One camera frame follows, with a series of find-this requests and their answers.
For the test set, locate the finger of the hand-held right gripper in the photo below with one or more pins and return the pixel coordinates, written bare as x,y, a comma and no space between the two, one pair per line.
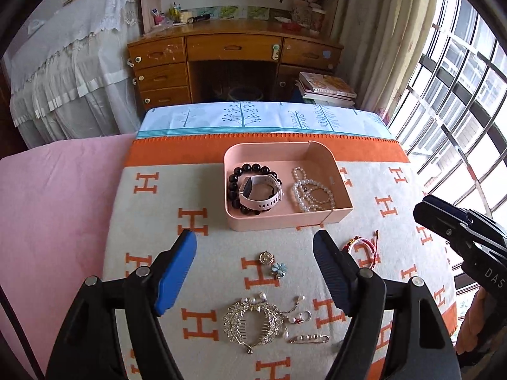
451,208
433,219

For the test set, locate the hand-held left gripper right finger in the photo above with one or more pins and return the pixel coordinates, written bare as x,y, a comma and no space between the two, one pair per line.
332,273

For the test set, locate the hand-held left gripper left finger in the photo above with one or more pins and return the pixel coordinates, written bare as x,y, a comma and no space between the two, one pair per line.
178,269

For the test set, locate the blue flower brooch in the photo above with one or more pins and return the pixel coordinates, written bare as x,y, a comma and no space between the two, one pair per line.
279,270

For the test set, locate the pink storage box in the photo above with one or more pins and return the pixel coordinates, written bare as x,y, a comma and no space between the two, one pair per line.
328,215

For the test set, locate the gold round pendant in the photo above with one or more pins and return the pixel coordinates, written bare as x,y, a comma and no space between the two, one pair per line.
266,258

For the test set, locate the pearl safety pin brooch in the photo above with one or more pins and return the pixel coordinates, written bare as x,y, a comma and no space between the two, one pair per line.
307,339

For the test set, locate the silver leaf hair comb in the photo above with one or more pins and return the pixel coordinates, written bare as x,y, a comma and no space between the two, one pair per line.
237,320

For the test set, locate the person's right hand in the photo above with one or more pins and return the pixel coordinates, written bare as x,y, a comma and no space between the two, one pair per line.
471,324

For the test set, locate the orange patterned blanket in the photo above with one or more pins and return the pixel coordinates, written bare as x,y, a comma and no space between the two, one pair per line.
222,253

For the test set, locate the pink smartwatch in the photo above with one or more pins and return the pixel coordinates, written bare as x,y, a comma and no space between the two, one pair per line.
257,206

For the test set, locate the metal window grille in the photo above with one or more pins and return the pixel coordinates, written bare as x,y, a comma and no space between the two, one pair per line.
463,87

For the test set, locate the pink bed sheet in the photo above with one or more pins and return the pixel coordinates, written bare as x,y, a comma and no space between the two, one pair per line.
55,213

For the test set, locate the blue tree print sheet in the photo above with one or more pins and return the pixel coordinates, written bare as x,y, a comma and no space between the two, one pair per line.
269,120

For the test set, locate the stack of books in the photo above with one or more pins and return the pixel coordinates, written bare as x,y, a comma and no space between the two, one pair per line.
326,87

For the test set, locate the beige curtain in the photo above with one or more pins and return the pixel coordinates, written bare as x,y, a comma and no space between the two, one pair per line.
380,39

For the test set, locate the white lace cover cloth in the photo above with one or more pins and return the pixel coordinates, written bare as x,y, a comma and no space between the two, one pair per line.
71,67

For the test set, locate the wooden desk with drawers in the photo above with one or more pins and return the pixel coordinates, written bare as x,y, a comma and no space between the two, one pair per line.
233,47

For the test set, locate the floral patterned box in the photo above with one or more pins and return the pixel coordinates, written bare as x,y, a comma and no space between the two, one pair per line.
307,14

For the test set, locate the black flashlight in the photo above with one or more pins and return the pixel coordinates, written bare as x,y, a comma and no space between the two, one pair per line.
200,18

